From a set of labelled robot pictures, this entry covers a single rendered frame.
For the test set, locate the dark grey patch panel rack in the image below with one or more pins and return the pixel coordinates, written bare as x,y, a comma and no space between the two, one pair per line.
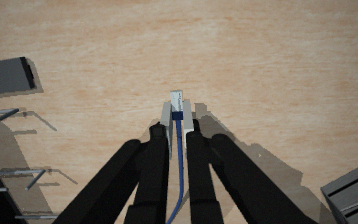
15,75

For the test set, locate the white cable plug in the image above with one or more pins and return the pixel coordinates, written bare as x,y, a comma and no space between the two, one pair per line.
176,104

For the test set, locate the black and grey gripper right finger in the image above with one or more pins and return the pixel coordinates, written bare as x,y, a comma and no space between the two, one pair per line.
258,198

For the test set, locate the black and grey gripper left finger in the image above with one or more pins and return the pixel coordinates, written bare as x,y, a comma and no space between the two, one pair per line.
103,198

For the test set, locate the blue patch cord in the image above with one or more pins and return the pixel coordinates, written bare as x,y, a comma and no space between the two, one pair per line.
181,175

